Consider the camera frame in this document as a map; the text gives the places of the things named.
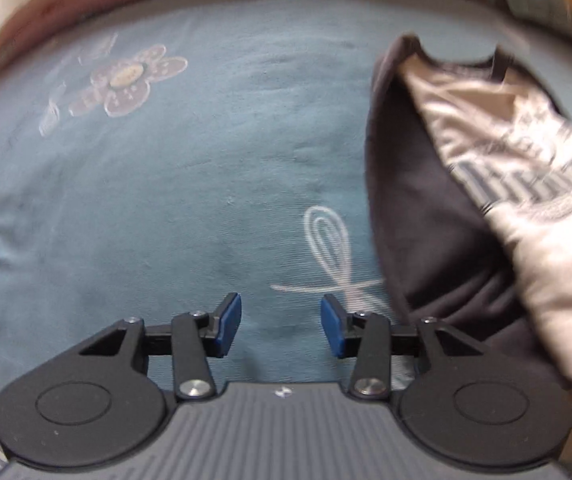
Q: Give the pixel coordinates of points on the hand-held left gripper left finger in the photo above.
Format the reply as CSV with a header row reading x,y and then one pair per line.
x,y
228,325

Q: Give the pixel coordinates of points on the beige sweatshirt with black sleeves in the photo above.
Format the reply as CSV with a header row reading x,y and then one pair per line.
x,y
416,210

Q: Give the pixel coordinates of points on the blue floral bed sheet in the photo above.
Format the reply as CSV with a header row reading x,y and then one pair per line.
x,y
165,185

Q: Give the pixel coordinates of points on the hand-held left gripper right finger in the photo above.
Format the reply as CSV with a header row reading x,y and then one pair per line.
x,y
333,330

